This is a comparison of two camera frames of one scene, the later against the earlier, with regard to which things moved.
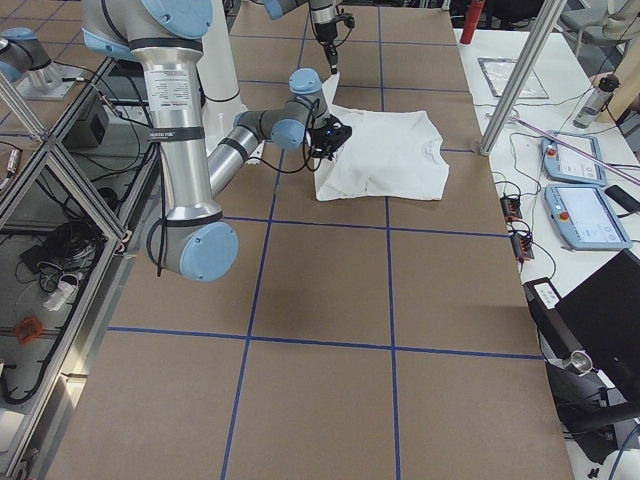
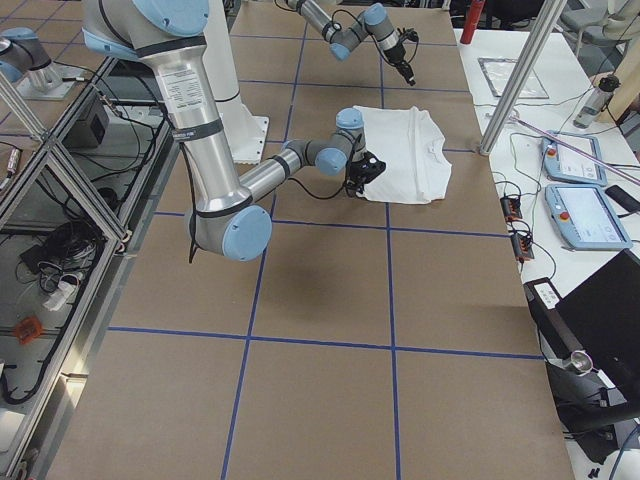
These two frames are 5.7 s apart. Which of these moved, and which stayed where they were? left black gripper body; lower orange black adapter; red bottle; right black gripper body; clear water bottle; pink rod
Moved: left black gripper body; right black gripper body
Stayed: red bottle; lower orange black adapter; pink rod; clear water bottle
